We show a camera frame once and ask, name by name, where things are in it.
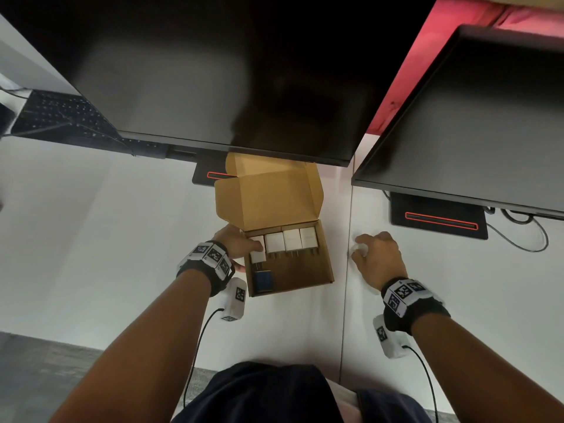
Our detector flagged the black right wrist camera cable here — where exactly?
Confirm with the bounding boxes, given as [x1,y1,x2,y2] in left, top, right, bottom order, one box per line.
[401,344,440,423]

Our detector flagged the black monitor base, red stripe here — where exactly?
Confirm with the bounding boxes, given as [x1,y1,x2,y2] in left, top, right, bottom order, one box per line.
[192,150,235,188]
[390,192,489,240]

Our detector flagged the black right wristband with markers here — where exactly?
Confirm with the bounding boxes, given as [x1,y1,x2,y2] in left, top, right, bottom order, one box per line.
[381,276,451,336]

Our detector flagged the thin black keyboard cable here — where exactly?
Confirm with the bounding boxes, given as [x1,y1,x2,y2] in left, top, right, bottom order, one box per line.
[0,85,32,102]

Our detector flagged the person's left hand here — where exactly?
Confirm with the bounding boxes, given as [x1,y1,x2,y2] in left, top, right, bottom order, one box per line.
[212,224,265,274]

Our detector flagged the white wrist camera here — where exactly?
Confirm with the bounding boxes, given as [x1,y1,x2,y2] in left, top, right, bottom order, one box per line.
[220,277,248,322]
[373,314,412,360]

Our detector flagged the open brown cardboard box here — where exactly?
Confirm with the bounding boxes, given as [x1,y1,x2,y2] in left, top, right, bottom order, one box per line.
[214,152,335,298]

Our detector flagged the person's right hand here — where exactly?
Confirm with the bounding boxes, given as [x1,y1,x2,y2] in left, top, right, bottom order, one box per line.
[351,231,409,292]

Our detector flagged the black wristband with markers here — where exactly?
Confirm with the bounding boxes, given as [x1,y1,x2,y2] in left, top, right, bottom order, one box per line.
[381,276,451,336]
[176,240,236,298]

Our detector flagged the dark navy clothing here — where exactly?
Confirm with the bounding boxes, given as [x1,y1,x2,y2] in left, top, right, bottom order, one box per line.
[171,360,435,423]

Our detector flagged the black monitor cable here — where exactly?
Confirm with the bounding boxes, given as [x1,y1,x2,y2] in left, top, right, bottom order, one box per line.
[484,206,550,254]

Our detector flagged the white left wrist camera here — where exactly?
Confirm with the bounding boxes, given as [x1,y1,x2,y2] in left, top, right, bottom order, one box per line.
[220,277,248,322]

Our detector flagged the red partition panel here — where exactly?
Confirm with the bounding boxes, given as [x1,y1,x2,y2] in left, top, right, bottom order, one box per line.
[367,0,564,136]

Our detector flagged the black left wristband with markers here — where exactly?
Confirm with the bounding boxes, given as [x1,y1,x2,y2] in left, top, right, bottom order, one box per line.
[176,240,236,298]

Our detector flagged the person's right forearm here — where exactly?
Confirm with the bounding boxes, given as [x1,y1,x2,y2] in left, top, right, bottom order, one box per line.
[411,313,564,423]

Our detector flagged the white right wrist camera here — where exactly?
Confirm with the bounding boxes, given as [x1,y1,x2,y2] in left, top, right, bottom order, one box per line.
[373,314,412,360]

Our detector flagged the black left wrist camera cable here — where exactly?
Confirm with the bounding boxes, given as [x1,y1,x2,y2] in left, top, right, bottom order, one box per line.
[182,307,226,409]

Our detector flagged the person's left forearm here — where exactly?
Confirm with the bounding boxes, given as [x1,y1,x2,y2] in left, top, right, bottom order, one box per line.
[49,268,213,423]

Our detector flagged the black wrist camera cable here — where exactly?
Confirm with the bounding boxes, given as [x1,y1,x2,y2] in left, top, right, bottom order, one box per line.
[401,344,440,423]
[182,307,226,409]

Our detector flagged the black keyboard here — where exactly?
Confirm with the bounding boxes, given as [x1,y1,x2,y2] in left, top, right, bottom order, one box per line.
[10,89,170,160]

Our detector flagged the large black monitor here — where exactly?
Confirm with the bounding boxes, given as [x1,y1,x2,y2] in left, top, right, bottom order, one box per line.
[0,0,438,168]

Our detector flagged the smaller black monitor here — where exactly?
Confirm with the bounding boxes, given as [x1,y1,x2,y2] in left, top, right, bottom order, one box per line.
[351,25,564,218]

